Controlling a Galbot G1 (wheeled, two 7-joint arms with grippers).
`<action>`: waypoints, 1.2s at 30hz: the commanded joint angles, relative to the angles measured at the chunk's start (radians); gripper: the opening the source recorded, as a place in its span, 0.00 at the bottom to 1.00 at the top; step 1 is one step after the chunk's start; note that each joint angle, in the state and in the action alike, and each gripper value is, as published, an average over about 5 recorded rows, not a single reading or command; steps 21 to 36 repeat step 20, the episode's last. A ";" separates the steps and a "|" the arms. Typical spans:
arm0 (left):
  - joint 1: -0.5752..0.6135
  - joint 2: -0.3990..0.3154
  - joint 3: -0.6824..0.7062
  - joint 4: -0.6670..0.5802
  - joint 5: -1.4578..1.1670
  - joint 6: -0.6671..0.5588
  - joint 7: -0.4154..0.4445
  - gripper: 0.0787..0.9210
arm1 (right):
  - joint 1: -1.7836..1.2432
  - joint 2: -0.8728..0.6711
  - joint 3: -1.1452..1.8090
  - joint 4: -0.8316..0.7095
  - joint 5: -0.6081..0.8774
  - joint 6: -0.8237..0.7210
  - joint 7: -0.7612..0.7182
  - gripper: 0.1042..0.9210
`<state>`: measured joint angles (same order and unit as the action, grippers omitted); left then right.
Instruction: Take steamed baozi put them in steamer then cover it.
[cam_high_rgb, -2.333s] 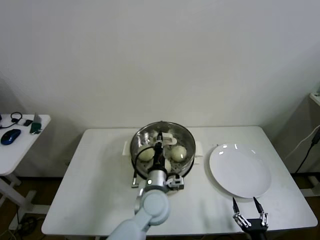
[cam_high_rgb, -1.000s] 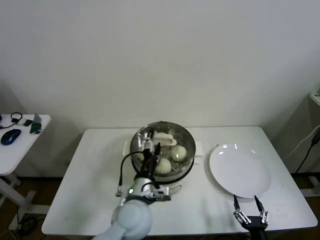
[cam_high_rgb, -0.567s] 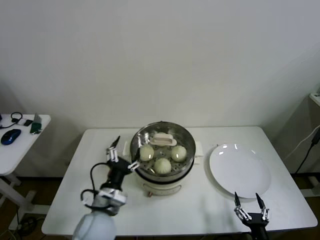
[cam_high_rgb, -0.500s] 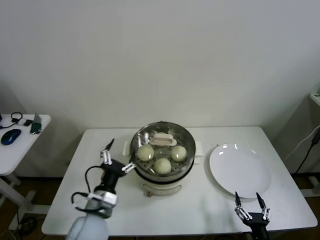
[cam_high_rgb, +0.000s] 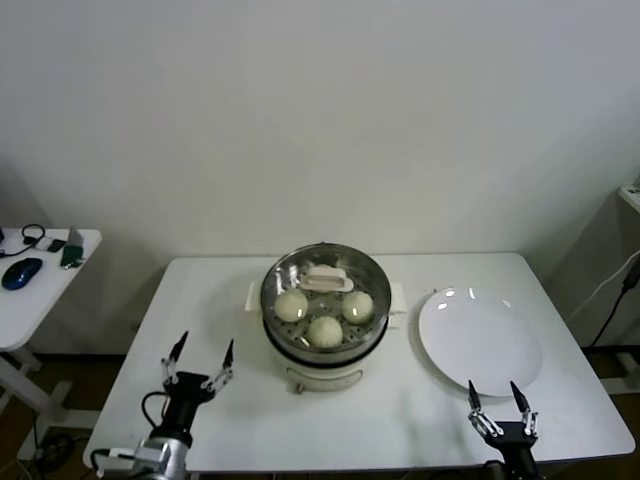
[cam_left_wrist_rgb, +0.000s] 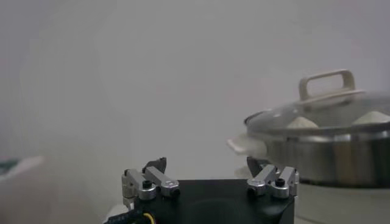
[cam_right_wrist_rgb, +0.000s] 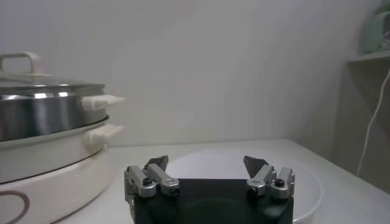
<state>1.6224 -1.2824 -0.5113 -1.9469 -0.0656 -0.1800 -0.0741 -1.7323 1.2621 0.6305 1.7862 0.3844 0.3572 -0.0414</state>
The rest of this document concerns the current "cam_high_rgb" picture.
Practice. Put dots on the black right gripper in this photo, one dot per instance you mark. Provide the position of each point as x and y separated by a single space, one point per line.
515 440

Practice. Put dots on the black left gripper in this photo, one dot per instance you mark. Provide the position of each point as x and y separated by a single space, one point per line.
187 392

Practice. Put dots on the white steamed baozi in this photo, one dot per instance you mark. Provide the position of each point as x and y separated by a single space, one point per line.
357 306
325 331
291 306

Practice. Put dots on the glass pot lid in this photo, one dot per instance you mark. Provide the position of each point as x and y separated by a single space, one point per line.
327 282

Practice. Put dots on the blue computer mouse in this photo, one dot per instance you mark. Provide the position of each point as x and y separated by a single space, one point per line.
21 272

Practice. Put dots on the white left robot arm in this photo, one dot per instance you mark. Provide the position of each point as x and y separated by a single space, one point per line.
172 460

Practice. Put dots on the stainless steel steamer basket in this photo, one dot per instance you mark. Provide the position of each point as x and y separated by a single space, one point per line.
325 354

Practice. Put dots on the white round plate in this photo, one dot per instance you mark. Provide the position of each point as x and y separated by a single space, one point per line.
480 345

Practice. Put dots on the white stand base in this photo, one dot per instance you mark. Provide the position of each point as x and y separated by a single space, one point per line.
625 372

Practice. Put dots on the white electric cooking pot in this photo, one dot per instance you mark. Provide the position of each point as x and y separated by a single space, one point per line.
325 379

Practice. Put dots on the white side table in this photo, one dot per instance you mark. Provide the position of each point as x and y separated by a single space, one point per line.
65 290

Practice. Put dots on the green and grey object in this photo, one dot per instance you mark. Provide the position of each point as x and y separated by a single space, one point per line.
74 252

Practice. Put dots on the small black device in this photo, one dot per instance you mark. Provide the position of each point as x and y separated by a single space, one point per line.
58 245

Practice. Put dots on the small white device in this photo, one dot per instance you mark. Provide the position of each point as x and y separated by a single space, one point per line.
44 244

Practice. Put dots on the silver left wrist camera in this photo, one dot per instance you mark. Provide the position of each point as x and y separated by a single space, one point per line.
145 455

